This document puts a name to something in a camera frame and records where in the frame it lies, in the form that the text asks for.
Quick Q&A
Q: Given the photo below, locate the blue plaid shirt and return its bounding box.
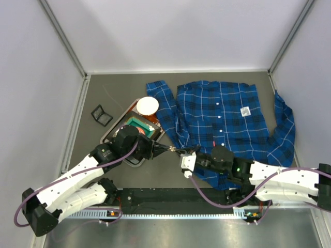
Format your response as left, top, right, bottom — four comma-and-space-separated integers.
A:
145, 80, 295, 191

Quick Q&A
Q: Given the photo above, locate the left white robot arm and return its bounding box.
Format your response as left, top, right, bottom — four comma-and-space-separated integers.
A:
20, 125, 171, 237

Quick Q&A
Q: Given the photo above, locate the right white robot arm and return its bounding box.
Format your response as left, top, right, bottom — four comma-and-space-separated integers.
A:
170, 146, 330, 211

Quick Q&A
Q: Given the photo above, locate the red patterned round plate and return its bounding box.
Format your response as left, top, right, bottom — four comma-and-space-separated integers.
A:
136, 127, 145, 135

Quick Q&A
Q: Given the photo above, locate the green square dish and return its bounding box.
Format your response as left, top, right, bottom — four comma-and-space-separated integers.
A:
125, 117, 156, 138

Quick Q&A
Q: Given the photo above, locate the small black open case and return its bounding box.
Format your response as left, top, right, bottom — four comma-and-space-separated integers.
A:
91, 104, 113, 127

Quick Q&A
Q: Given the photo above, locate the metal tray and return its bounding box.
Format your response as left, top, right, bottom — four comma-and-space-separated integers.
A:
100, 99, 165, 156

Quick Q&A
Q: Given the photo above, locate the orange cup white lid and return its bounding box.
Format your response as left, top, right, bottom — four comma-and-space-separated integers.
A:
136, 97, 159, 120

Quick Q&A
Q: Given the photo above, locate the white shirt label tag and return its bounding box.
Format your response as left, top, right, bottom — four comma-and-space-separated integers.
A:
240, 106, 251, 117

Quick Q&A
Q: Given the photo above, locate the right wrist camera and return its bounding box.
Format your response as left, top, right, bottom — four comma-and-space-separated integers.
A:
180, 152, 197, 178

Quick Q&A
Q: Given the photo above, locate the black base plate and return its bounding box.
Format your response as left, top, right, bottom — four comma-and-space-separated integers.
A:
114, 188, 244, 206

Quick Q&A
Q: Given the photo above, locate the grey slotted cable duct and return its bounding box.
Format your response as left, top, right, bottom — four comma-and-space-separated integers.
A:
66, 209, 247, 221

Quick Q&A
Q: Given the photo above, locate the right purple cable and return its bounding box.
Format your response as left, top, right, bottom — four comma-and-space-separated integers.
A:
187, 165, 331, 225

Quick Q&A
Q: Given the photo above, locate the purple cable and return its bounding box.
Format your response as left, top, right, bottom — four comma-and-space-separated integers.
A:
187, 165, 331, 225
13, 125, 140, 228

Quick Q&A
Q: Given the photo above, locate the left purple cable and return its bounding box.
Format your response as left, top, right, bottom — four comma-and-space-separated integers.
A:
13, 125, 140, 228

